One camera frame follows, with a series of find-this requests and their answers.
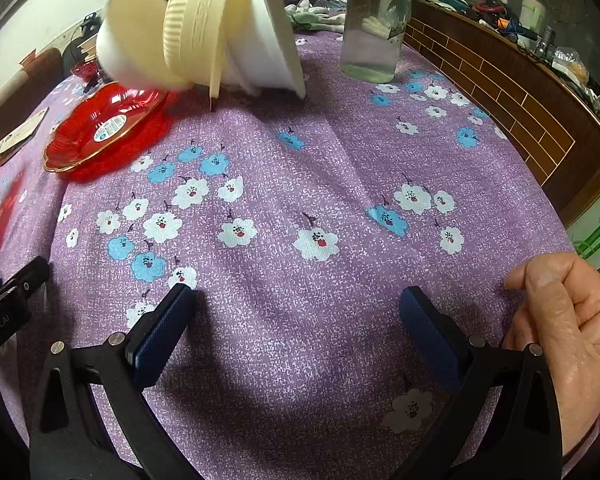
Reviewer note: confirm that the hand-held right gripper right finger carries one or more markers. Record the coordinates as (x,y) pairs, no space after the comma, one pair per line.
(430,345)

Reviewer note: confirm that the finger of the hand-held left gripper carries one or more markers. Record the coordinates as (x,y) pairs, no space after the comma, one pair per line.
(30,272)

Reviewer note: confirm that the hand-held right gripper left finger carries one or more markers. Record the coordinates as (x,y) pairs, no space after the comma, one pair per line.
(162,340)

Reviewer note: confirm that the white paper bowl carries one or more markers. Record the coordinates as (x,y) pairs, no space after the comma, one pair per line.
(265,45)
(125,45)

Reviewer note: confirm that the cream ribbed plastic bowl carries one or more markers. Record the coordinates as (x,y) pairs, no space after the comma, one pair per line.
(195,25)

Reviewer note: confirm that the person's right hand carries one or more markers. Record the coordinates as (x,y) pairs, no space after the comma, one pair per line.
(575,320)

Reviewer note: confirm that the brown paper card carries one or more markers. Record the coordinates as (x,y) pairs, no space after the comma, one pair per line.
(20,132)

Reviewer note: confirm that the brown sofa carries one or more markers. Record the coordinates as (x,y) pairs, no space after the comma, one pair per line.
(40,72)

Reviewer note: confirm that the small red dish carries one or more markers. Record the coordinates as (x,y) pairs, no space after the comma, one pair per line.
(86,69)

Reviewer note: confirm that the purple floral tablecloth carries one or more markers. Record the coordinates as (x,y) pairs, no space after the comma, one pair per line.
(305,170)

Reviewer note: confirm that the brown wooden counter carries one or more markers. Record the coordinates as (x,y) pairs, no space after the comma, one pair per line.
(505,110)

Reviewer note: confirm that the black clamp device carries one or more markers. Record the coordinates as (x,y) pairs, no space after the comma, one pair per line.
(90,18)

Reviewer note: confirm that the clear bag of bread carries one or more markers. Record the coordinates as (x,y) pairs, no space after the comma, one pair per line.
(572,67)

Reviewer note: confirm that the clear water bottle mint lid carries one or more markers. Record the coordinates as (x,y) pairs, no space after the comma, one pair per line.
(375,35)

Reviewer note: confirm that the white tumbler with straw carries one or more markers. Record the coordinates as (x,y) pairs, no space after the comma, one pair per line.
(532,10)

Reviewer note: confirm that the white work gloves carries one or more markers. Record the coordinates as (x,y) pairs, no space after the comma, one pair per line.
(315,14)

